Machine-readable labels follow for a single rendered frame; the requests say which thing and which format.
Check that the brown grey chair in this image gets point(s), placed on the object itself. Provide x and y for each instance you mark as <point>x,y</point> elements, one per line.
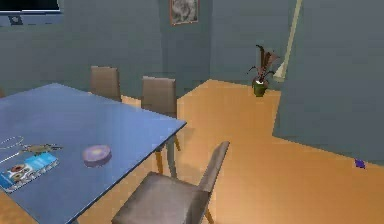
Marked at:
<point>173,196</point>
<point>105,81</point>
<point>159,95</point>

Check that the potted brown house plant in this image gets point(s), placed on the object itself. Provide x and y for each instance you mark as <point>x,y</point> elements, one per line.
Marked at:
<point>261,76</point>

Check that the blue printed box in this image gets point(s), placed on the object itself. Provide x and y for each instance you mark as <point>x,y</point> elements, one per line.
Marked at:
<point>28,170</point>

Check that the brown keyring cluster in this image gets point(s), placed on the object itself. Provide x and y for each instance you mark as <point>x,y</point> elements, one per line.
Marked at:
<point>40,148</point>

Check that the purple round bowl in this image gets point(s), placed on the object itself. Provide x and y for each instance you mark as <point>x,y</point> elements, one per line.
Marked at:
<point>96,155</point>

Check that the dark window with sill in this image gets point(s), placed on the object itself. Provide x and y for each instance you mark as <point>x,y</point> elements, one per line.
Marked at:
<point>28,8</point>

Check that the small purple floor object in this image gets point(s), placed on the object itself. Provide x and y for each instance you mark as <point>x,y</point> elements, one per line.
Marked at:
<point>359,163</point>

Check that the blue dining table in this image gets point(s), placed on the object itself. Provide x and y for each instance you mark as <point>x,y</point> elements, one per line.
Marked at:
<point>100,126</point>

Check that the framed wall picture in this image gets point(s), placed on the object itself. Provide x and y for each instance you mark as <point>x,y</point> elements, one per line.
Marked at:
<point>184,11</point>

